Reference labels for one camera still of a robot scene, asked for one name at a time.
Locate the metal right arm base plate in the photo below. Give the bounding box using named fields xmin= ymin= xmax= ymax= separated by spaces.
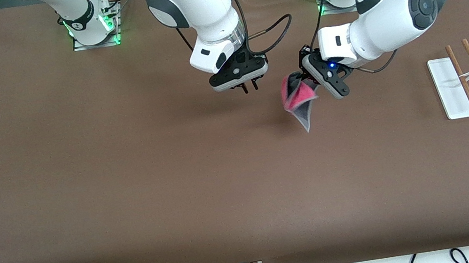
xmin=66 ymin=0 xmax=125 ymax=53

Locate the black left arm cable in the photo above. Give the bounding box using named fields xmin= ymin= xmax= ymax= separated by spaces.
xmin=316 ymin=0 xmax=466 ymax=81

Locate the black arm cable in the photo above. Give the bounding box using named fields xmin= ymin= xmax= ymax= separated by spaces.
xmin=172 ymin=0 xmax=297 ymax=69
xmin=316 ymin=0 xmax=466 ymax=81

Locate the looped black cable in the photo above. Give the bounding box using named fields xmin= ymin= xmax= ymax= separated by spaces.
xmin=449 ymin=246 xmax=469 ymax=263

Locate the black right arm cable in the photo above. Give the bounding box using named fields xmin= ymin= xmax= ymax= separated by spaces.
xmin=172 ymin=0 xmax=297 ymax=69

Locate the pink and grey towel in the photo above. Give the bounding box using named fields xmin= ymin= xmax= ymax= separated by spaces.
xmin=277 ymin=68 xmax=326 ymax=136

